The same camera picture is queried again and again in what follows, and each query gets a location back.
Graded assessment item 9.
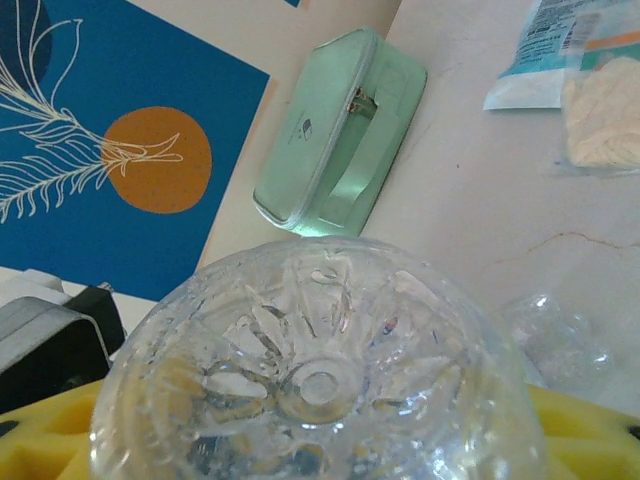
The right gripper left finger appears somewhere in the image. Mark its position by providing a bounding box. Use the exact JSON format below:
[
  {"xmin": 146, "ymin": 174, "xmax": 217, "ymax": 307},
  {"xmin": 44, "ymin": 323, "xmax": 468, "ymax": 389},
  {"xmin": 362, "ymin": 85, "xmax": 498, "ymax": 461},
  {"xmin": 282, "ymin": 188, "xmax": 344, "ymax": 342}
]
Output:
[{"xmin": 0, "ymin": 383, "xmax": 109, "ymax": 480}]

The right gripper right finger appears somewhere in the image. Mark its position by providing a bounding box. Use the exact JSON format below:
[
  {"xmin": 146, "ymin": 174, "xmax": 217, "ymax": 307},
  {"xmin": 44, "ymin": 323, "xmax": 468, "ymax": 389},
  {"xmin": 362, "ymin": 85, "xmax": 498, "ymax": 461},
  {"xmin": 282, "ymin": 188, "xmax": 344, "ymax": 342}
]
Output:
[{"xmin": 527, "ymin": 384, "xmax": 640, "ymax": 480}]

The clear Pepsi label bottle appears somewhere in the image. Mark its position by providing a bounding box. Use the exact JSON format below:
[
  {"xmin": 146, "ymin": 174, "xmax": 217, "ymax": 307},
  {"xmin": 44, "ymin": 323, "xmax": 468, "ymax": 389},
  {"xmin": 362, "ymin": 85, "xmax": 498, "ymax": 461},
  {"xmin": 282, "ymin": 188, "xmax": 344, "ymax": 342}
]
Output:
[{"xmin": 88, "ymin": 235, "xmax": 547, "ymax": 480}]

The blue patterned placemat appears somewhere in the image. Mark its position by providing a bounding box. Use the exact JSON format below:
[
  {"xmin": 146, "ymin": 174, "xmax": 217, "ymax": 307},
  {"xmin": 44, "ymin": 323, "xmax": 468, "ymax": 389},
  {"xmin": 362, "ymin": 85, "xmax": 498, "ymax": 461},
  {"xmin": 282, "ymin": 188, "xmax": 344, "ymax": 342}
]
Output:
[{"xmin": 0, "ymin": 0, "xmax": 271, "ymax": 304}]

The mint green zip case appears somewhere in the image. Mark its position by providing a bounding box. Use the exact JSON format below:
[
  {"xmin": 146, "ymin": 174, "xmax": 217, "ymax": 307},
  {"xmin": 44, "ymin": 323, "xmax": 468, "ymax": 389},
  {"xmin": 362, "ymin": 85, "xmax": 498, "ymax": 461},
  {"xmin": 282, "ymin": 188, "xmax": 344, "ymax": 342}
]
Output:
[{"xmin": 252, "ymin": 25, "xmax": 429, "ymax": 239}]

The clear packet of cream pads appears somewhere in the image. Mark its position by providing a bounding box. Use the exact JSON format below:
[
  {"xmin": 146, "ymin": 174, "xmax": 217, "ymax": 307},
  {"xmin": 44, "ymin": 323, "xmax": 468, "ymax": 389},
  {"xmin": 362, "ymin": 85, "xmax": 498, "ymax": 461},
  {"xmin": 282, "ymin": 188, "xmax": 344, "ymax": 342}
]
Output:
[{"xmin": 542, "ymin": 12, "xmax": 640, "ymax": 177}]

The blue white sachet packet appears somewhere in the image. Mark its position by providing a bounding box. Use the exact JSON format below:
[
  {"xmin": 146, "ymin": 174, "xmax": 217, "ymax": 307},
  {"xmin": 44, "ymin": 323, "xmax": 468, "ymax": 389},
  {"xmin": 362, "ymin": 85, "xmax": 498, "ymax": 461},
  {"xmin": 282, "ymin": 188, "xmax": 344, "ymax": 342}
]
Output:
[{"xmin": 482, "ymin": 0, "xmax": 601, "ymax": 111}]

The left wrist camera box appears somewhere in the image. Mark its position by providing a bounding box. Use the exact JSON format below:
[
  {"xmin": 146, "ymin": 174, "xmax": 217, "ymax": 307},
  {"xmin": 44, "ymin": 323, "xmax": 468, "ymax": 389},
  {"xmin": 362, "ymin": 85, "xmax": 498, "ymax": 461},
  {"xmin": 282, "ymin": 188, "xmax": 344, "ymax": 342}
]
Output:
[{"xmin": 0, "ymin": 295, "xmax": 112, "ymax": 416}]

